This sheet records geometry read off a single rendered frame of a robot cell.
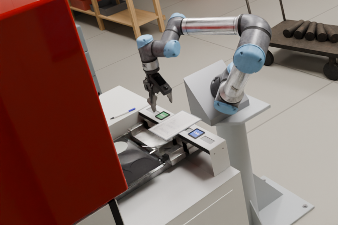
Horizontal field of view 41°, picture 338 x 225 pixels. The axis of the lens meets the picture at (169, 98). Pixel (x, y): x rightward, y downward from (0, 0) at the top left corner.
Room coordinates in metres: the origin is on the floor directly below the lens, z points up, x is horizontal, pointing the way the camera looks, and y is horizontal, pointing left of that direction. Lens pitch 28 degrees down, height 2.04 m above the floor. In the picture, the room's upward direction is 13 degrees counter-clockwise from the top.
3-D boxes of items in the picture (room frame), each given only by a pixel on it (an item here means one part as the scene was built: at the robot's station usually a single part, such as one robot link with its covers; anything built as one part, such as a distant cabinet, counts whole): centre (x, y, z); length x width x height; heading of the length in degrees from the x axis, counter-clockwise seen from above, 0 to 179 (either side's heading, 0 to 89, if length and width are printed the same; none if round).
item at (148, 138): (1.80, 0.11, 0.87); 0.36 x 0.08 x 0.03; 30
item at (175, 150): (1.66, 0.03, 0.89); 0.08 x 0.03 x 0.03; 120
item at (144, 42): (1.88, 0.04, 1.32); 0.09 x 0.08 x 0.11; 55
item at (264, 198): (2.10, -0.38, 0.41); 0.51 x 0.44 x 0.82; 117
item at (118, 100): (2.03, 0.44, 0.89); 0.62 x 0.35 x 0.14; 120
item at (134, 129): (1.94, 0.20, 0.89); 0.08 x 0.03 x 0.03; 120
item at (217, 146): (1.78, -0.01, 0.89); 0.55 x 0.09 x 0.14; 30
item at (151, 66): (1.88, 0.05, 1.24); 0.08 x 0.08 x 0.05
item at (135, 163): (1.65, 0.33, 0.90); 0.34 x 0.34 x 0.01; 30
